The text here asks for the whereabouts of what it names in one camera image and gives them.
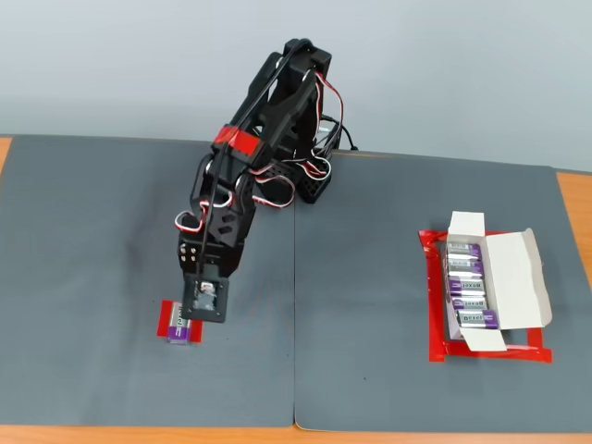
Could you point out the red tape band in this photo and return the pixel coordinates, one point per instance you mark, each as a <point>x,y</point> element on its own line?
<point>240,142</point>

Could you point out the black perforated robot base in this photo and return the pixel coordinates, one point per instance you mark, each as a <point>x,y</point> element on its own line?
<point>314,187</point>

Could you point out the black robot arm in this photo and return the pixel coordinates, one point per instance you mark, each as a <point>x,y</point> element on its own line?
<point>287,106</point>

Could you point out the red tape frame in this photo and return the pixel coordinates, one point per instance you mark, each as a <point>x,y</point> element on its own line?
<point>435,300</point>

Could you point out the white cardboard box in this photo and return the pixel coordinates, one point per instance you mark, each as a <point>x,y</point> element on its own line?
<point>513,277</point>

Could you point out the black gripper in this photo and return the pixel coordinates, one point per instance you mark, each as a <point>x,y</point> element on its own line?
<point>187,259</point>

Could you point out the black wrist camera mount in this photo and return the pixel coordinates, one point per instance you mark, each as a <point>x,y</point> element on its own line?
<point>221,310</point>

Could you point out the small red tape patch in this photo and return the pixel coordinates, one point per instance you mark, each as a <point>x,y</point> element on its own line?
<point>162,324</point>

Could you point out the grey mat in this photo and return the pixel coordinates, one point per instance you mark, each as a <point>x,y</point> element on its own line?
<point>92,231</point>
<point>370,277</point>

